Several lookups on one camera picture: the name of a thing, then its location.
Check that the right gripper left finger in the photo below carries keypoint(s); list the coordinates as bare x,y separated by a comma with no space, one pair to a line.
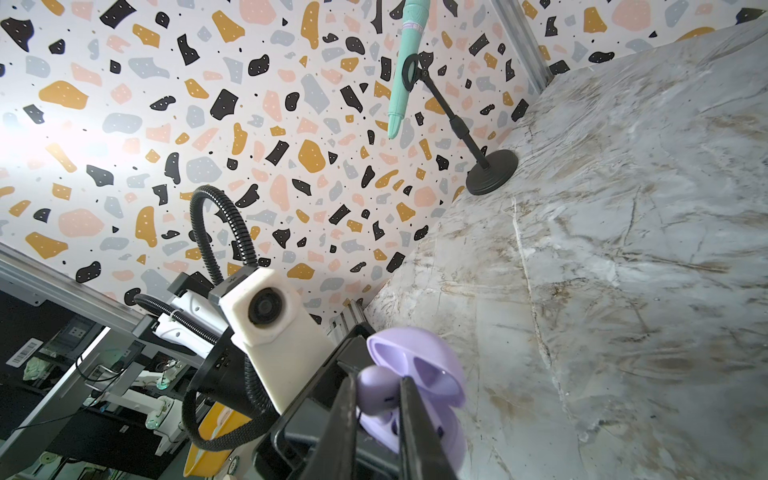
334,455

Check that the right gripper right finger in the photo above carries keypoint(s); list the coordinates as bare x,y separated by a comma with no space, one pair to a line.
420,450

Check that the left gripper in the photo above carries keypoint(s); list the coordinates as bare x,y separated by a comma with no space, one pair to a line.
290,442

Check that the purple earbud charging case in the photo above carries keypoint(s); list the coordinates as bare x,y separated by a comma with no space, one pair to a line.
439,377

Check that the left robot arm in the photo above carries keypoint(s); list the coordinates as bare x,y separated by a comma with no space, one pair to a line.
226,246

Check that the black microphone stand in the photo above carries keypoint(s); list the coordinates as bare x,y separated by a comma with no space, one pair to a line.
491,171

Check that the mint green microphone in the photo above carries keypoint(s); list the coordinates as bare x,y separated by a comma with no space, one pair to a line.
415,17

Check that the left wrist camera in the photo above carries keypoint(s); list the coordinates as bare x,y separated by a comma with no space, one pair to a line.
272,327

